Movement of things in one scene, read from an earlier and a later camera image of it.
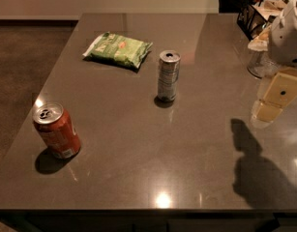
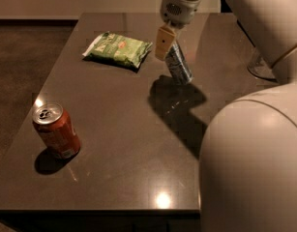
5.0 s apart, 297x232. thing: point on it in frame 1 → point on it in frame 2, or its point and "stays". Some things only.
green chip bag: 119,49 stays
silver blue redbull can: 168,74 → 179,65
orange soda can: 58,130 stays
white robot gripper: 287,38 → 179,11
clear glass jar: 259,63 stays
